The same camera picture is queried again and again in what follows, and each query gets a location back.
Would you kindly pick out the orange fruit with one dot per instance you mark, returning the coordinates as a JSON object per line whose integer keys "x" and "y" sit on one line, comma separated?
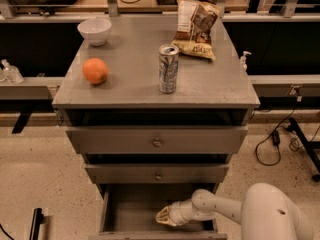
{"x": 95, "y": 71}

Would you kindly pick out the white pump bottle right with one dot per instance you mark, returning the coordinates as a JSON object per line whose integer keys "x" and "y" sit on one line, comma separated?
{"x": 243, "y": 59}

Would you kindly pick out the grey drawer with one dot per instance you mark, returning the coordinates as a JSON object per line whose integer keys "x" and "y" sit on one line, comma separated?
{"x": 156, "y": 173}
{"x": 157, "y": 140}
{"x": 129, "y": 213}

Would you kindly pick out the clear sanitizer bottle left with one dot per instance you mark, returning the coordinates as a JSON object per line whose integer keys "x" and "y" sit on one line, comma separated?
{"x": 12, "y": 73}

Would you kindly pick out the grey middle drawer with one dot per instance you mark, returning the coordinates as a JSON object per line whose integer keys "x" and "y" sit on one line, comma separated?
{"x": 156, "y": 173}

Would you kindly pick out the black stand leg right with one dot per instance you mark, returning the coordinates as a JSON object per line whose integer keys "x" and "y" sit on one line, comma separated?
{"x": 309, "y": 146}

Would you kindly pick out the white bowl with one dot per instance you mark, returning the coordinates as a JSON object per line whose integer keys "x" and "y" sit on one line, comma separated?
{"x": 95, "y": 31}

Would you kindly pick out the silver drink can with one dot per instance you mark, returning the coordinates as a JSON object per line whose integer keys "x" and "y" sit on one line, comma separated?
{"x": 168, "y": 68}

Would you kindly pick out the black bar on floor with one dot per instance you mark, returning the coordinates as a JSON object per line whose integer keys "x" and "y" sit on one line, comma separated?
{"x": 37, "y": 220}

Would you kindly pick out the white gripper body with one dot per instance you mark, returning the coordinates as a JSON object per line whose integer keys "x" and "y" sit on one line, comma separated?
{"x": 179, "y": 212}

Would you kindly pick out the brown chip bag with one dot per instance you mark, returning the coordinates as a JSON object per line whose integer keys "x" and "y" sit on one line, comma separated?
{"x": 195, "y": 21}

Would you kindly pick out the grey drawer cabinet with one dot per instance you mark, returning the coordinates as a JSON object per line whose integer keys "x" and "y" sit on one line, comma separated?
{"x": 208, "y": 93}

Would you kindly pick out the grey bottom drawer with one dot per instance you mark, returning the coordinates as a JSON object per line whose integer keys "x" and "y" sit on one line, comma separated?
{"x": 129, "y": 213}

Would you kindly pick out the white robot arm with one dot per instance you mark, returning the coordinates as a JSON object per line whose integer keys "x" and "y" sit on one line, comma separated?
{"x": 266, "y": 213}

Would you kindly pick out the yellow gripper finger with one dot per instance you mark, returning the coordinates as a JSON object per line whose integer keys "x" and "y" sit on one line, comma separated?
{"x": 166, "y": 217}

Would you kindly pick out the grey top drawer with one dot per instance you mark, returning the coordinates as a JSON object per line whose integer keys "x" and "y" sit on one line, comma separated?
{"x": 157, "y": 140}

